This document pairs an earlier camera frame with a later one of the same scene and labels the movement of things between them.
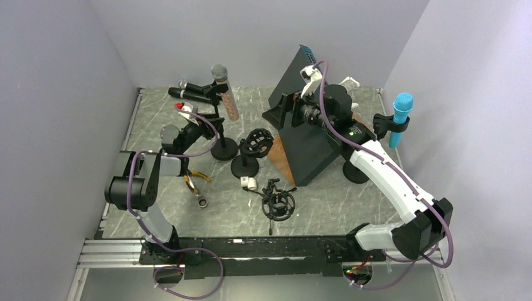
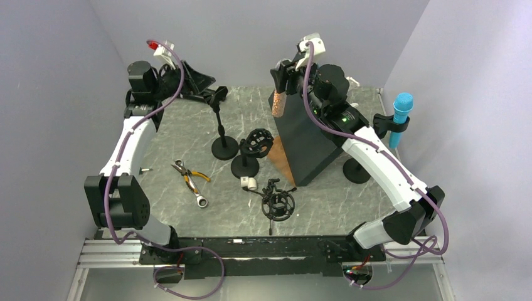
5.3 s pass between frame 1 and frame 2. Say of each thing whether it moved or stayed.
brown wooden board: stayed
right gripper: moved
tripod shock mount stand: stayed
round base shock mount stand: stayed
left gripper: moved
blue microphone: stayed
